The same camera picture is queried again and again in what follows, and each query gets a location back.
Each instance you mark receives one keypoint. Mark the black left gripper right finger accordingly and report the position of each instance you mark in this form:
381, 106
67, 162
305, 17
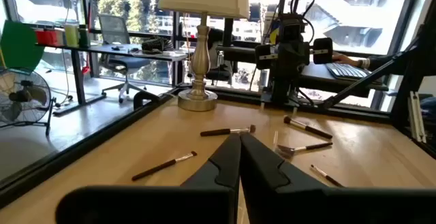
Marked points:
269, 183

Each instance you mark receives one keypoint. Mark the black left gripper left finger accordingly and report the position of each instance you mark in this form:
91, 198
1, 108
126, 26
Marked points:
218, 173

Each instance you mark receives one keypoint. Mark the thin black makeup brush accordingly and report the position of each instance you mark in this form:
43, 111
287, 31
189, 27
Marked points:
160, 167
327, 176

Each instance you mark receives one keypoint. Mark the thick black powder brush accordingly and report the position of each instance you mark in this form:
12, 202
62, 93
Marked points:
313, 131

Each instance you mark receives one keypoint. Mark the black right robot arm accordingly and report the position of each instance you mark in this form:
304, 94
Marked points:
322, 50

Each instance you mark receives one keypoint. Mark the person's forearm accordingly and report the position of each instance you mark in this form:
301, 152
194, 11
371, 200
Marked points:
381, 62

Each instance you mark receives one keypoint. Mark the dark grey keyboard desk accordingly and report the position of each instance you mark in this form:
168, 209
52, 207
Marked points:
320, 81

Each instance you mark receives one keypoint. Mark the black fluffy-tip makeup brush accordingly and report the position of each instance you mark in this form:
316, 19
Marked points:
218, 132

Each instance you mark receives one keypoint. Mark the clear acrylic brush organizer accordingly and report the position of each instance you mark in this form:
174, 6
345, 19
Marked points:
275, 139

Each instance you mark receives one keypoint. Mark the person's hand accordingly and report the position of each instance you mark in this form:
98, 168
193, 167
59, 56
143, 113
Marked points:
344, 59

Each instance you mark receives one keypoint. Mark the black computer keyboard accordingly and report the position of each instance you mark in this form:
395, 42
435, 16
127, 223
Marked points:
345, 71

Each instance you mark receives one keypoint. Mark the black fan makeup brush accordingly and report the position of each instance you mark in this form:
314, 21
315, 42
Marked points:
316, 146

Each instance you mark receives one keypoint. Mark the person's wristband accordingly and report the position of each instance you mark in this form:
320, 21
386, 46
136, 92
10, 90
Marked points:
363, 63

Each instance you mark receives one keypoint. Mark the black office chair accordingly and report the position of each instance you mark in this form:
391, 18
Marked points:
214, 36

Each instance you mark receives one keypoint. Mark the black bag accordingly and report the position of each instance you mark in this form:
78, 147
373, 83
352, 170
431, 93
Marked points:
153, 45

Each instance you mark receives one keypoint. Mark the black standing desk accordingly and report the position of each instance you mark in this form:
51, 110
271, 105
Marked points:
102, 49

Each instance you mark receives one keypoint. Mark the grey mesh office chair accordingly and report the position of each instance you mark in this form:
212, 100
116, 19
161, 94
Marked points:
114, 30

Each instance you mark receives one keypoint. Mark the dark green bottle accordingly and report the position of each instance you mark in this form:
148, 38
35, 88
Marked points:
83, 36

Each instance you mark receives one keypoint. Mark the yellow-green bottle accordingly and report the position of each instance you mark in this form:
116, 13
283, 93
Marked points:
71, 35

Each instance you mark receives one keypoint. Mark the black floor fan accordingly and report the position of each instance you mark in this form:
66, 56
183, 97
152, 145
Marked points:
20, 96

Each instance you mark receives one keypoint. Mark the red container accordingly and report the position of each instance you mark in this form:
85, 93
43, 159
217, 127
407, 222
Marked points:
46, 36

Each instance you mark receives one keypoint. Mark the green board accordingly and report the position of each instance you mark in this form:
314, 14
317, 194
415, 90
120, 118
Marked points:
20, 43

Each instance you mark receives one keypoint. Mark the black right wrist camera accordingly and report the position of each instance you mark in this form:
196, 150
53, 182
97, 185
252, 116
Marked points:
291, 28

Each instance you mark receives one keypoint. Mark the black frame clamp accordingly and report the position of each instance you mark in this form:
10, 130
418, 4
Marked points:
139, 96

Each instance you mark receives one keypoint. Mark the silver frame bracket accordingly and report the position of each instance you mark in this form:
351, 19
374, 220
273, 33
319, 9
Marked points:
416, 115

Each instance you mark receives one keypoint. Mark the black table frame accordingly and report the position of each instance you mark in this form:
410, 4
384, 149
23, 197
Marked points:
68, 154

